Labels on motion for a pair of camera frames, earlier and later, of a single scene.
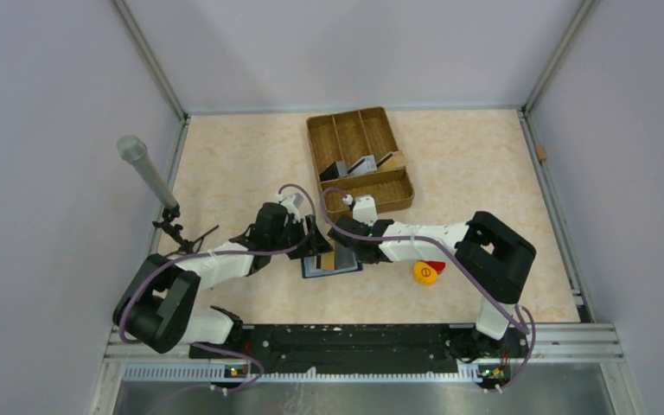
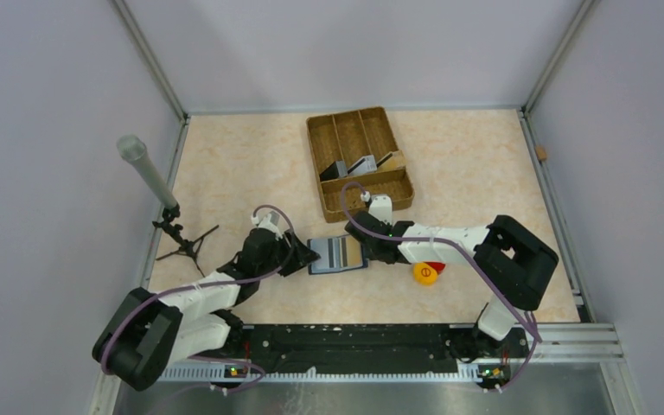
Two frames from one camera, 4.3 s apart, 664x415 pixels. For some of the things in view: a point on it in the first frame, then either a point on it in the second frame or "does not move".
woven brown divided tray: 355,153 does not move
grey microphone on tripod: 134,148 does not move
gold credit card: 328,261 to 351,252
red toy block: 438,266 does not move
